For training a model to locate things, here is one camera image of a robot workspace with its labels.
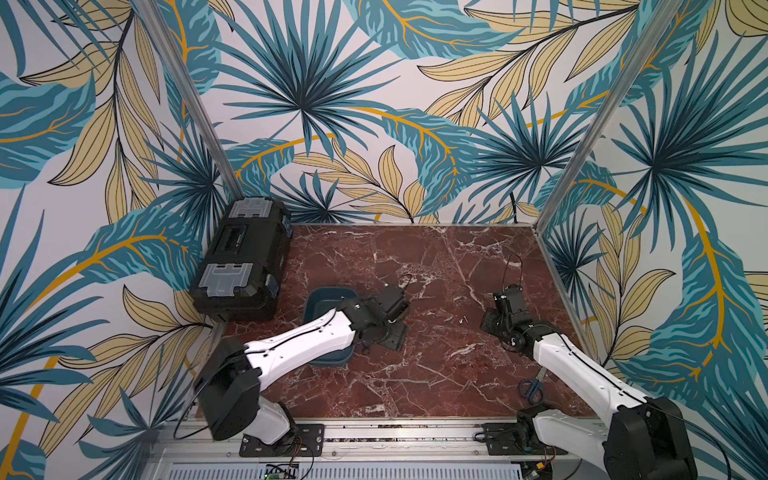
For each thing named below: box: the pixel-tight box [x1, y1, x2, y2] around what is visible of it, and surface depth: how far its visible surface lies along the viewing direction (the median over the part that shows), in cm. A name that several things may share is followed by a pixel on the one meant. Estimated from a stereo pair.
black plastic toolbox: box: [190, 197, 293, 322], surface depth 90 cm
